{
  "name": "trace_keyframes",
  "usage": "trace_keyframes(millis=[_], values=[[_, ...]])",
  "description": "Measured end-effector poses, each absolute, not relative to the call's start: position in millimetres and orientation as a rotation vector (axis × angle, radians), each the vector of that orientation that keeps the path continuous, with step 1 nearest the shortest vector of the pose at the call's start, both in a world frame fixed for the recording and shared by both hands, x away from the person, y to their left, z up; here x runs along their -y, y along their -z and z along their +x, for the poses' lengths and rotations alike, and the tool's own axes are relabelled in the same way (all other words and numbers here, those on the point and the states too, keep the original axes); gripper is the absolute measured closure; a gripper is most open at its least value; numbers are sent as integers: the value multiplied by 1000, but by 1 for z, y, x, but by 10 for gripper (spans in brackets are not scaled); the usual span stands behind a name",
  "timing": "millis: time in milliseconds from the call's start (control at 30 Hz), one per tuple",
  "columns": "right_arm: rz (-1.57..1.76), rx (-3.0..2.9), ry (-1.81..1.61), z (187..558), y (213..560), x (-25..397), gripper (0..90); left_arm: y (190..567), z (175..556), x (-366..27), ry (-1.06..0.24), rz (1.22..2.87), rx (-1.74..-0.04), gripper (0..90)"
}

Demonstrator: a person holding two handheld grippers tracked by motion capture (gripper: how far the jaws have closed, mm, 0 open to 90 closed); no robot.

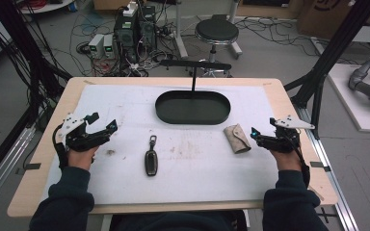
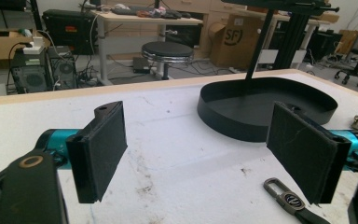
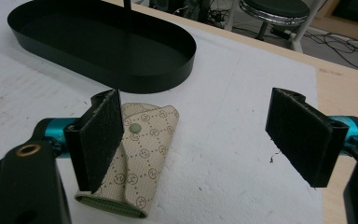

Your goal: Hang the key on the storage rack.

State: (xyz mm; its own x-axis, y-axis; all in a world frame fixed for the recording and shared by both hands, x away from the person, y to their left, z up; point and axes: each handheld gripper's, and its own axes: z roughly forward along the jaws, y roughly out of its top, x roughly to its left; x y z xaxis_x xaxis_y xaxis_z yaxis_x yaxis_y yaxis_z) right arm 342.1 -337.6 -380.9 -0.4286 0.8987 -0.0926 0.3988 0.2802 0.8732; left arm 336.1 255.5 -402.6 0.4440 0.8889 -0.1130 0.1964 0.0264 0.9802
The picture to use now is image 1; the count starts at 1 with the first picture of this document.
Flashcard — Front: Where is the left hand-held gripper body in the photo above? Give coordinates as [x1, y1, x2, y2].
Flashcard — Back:
[57, 113, 112, 153]

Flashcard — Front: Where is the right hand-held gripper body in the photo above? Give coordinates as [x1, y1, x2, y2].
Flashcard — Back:
[258, 115, 316, 154]

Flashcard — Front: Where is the beige key pouch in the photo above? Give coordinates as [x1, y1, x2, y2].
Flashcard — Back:
[223, 123, 252, 155]

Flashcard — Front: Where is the black car key fob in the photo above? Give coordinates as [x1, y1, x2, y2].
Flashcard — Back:
[144, 135, 159, 177]

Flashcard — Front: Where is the black oval tray with hanger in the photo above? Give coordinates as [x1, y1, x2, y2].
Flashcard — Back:
[154, 59, 232, 126]

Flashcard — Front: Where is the person's left hand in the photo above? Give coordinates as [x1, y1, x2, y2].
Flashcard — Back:
[66, 144, 100, 171]

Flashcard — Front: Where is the person's right hand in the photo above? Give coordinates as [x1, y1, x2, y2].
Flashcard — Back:
[270, 148, 304, 173]

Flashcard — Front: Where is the black tape piece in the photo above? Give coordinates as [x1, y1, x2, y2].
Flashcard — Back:
[309, 161, 332, 173]
[14, 162, 42, 176]

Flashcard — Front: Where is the grey power supply unit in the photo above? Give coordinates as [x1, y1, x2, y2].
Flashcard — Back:
[88, 33, 106, 60]
[103, 34, 117, 60]

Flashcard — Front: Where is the wooden table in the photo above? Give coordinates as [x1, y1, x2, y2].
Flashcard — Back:
[7, 76, 339, 218]

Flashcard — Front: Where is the white table mat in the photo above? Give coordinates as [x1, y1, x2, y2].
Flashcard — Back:
[41, 84, 282, 206]

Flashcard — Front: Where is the white floor board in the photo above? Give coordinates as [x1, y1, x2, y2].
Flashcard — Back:
[327, 63, 370, 134]

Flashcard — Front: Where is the white table leg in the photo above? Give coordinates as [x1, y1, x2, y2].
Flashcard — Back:
[172, 0, 189, 60]
[226, 0, 244, 61]

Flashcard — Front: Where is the black computer tower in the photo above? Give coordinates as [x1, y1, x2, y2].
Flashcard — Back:
[113, 13, 140, 64]
[137, 5, 158, 53]

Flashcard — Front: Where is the black round stool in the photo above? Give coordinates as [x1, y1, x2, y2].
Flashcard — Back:
[194, 17, 241, 78]

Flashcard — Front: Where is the white power strip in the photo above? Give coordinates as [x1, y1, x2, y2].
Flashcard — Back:
[122, 1, 139, 18]

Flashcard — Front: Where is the person's dark clothed body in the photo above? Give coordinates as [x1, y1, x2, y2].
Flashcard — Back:
[109, 210, 249, 231]

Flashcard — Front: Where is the brown cardboard box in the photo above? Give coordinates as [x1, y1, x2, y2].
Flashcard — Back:
[296, 0, 361, 40]

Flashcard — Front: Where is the round white table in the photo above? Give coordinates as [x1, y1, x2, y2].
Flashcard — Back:
[15, 0, 75, 14]

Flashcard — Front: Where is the aluminium rail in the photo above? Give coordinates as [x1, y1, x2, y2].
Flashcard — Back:
[0, 126, 37, 214]
[296, 105, 361, 231]

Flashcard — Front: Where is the tangle of floor cables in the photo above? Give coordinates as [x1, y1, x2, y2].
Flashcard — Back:
[49, 6, 187, 78]

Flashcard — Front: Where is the black cable bundle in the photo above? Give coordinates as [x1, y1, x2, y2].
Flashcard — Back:
[0, 0, 73, 127]

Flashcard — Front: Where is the black frame post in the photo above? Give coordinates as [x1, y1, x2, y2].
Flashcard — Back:
[283, 0, 370, 140]

